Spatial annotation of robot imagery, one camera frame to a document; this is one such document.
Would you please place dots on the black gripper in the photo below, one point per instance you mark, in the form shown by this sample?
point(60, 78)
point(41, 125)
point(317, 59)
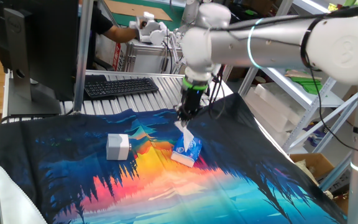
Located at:
point(191, 99)

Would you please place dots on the bare person forearm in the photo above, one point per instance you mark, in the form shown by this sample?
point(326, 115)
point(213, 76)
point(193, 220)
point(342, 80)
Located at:
point(121, 33)

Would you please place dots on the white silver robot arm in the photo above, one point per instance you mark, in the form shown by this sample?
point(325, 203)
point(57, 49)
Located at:
point(275, 46)

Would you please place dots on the blue tissue pack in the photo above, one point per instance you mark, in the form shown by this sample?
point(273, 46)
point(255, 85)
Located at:
point(193, 154)

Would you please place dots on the silver metal case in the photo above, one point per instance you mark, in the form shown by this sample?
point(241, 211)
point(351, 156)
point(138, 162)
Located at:
point(145, 59)

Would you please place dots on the black keyboard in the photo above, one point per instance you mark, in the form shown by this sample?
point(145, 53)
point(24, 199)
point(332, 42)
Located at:
point(120, 87)

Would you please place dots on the grey box with green button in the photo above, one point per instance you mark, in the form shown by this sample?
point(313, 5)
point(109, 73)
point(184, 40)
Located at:
point(117, 147)

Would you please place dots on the colourful landscape print cloth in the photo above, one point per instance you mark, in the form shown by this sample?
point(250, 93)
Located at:
point(154, 186)

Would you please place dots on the white foam blocks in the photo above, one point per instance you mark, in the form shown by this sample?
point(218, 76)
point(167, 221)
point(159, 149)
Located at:
point(272, 109)

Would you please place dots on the white haptic controller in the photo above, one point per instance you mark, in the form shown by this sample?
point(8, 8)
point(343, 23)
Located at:
point(154, 32)

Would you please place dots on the grey case red label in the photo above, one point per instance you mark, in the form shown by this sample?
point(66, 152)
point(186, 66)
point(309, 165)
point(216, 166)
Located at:
point(106, 51)

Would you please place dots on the green mat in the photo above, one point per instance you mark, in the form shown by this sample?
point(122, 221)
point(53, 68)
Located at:
point(175, 14)

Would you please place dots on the white metal shelf rack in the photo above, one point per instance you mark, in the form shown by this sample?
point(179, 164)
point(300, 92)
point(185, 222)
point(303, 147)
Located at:
point(303, 99)

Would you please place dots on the brown cardboard sheet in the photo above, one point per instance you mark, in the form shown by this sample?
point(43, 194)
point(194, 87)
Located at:
point(126, 7)

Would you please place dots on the green sheet on shelf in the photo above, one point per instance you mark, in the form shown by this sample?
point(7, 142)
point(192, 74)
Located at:
point(308, 85)

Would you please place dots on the person torso black shirt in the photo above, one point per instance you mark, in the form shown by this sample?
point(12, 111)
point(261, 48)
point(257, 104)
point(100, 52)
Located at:
point(99, 21)

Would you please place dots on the brown cardboard box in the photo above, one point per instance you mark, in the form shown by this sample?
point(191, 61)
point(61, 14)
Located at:
point(315, 161)

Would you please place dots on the black computer monitor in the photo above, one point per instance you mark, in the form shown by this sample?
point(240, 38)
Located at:
point(48, 46)

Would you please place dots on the black device in box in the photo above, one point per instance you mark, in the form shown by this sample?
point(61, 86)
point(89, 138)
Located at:
point(337, 183)

